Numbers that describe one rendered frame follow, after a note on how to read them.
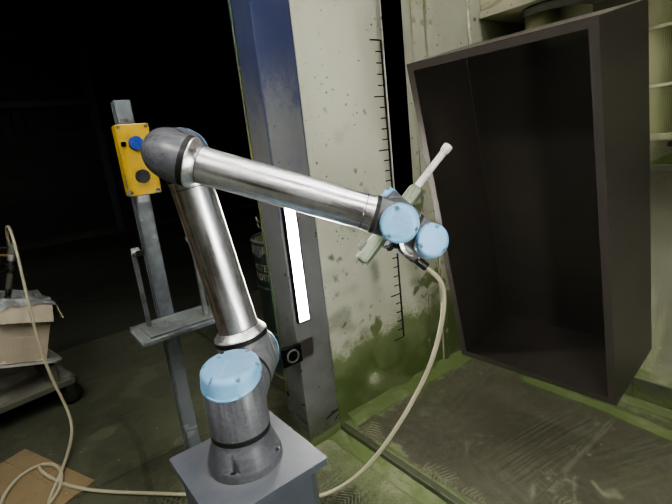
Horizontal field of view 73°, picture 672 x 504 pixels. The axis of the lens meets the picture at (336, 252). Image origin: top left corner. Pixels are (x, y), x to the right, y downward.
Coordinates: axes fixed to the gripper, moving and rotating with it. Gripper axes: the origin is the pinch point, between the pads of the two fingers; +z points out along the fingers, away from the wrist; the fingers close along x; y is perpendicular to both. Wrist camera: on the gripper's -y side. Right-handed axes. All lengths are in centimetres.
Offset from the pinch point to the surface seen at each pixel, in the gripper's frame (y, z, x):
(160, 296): -53, 45, -69
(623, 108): 25, -34, 62
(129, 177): -86, 30, -36
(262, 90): -68, 36, 22
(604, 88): 14, -42, 56
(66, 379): -80, 152, -167
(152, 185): -79, 34, -33
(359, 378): 47, 78, -54
